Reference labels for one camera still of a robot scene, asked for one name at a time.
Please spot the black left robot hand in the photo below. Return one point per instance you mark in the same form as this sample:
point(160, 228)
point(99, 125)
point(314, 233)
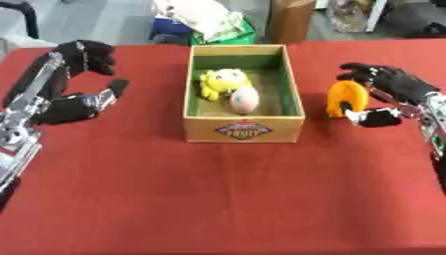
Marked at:
point(64, 109)

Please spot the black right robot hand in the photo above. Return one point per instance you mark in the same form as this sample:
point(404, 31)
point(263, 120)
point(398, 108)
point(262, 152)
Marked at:
point(401, 84)

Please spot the orange round toy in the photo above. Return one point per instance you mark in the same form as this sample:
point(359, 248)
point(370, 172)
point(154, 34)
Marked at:
point(346, 98)

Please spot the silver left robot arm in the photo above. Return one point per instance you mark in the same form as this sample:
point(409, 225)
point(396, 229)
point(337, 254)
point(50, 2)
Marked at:
point(17, 142)

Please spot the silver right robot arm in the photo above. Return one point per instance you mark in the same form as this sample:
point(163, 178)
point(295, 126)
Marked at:
point(434, 123)

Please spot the tan cardboard box green inside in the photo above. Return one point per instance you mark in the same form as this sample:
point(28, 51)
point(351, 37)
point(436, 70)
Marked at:
point(244, 127)

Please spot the black chair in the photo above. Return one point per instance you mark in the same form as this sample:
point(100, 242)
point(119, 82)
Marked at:
point(22, 16)

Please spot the brown cardboard carton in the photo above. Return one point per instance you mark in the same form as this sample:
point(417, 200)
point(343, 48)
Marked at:
point(291, 20)

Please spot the blue container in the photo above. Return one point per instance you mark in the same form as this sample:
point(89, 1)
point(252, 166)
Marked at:
point(168, 30)

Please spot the pink white egg toy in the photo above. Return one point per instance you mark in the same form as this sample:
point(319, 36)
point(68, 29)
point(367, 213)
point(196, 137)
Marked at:
point(244, 100)

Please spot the yellow soft toy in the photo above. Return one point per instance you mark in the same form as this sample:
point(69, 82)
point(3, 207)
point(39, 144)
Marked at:
point(223, 82)

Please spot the green white bag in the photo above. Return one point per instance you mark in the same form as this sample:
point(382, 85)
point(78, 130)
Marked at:
point(229, 25)

